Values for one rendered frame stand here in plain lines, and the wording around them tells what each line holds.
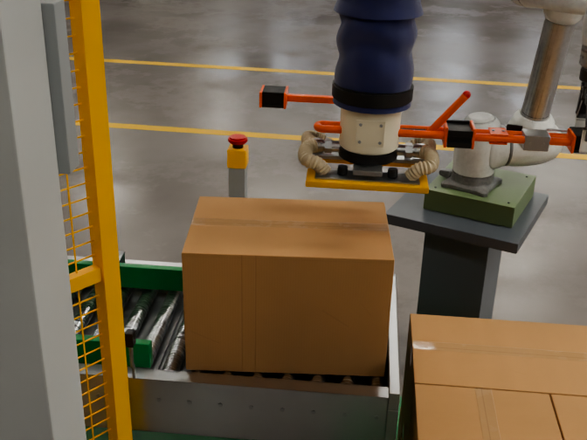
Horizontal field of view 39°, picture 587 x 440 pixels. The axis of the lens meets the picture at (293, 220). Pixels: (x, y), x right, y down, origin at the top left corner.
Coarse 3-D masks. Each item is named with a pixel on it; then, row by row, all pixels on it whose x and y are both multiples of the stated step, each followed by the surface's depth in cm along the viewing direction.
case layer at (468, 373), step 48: (432, 336) 270; (480, 336) 271; (528, 336) 272; (576, 336) 272; (432, 384) 247; (480, 384) 247; (528, 384) 248; (576, 384) 248; (432, 432) 227; (480, 432) 228; (528, 432) 228; (576, 432) 228
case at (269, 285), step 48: (192, 240) 239; (240, 240) 240; (288, 240) 241; (336, 240) 242; (384, 240) 242; (192, 288) 237; (240, 288) 237; (288, 288) 236; (336, 288) 236; (384, 288) 236; (192, 336) 244; (240, 336) 244; (288, 336) 243; (336, 336) 243; (384, 336) 242
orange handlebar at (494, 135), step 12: (288, 96) 259; (300, 96) 259; (312, 96) 259; (324, 96) 259; (324, 120) 237; (324, 132) 234; (336, 132) 234; (408, 132) 232; (420, 132) 232; (432, 132) 232; (444, 132) 232; (480, 132) 234; (492, 132) 232; (504, 132) 232; (516, 132) 234; (504, 144) 231; (552, 144) 230; (564, 144) 230
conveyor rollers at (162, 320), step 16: (128, 288) 294; (144, 304) 284; (176, 304) 288; (128, 320) 274; (160, 320) 274; (160, 336) 267; (176, 336) 267; (176, 352) 258; (176, 368) 252; (384, 384) 248
